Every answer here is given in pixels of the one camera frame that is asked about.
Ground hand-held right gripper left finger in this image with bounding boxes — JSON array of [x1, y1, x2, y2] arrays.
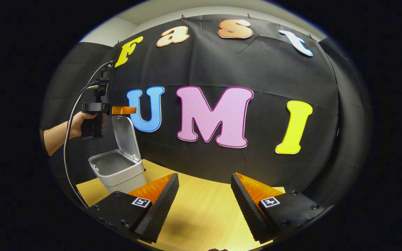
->
[[89, 173, 180, 244]]

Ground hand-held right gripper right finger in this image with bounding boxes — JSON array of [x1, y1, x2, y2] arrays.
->
[[231, 173, 327, 244]]

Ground grey desktop garbage bin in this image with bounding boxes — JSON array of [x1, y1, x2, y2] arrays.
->
[[88, 115, 148, 194]]

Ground wooden desktop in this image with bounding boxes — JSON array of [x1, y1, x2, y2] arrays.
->
[[76, 159, 286, 251]]

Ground black backdrop cloth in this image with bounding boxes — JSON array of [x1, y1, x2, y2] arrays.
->
[[40, 14, 372, 210]]

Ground grey cable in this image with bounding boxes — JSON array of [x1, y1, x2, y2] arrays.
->
[[63, 62, 114, 209]]

